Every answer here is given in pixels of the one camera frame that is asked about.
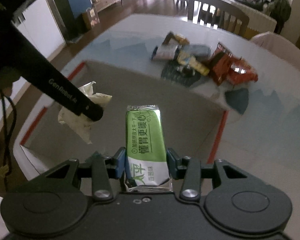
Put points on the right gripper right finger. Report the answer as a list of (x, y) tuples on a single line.
[(188, 170)]

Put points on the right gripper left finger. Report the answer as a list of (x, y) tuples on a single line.
[(104, 168)]

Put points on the green wafer snack packet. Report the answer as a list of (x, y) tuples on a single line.
[(146, 168)]

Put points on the small black foil candy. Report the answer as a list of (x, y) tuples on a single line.
[(187, 71)]

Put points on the red Korean chip bag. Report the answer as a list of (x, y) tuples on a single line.
[(224, 66)]

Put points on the grey blue snack packet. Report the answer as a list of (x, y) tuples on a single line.
[(197, 50)]

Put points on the white and blue biscuit packet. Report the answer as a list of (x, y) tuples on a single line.
[(165, 52)]

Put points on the yellow minion snack packet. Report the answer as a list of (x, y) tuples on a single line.
[(188, 60)]

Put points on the white storage cabinet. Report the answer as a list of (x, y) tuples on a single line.
[(41, 29)]

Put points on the cardboard box with red tape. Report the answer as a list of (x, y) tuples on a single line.
[(190, 119)]

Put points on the black water dispenser cabinet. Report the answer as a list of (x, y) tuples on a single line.
[(71, 13)]

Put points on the paper bag on floor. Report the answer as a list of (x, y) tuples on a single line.
[(90, 18)]

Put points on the pink upholstered chair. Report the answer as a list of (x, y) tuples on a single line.
[(278, 46)]

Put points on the dark wooden dining chair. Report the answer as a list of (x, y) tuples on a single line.
[(219, 13)]

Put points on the white sofa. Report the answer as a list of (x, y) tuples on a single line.
[(258, 21)]

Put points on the small round stool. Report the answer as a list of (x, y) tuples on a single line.
[(181, 3)]

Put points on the pile of dark clothes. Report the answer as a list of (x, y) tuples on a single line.
[(279, 10)]

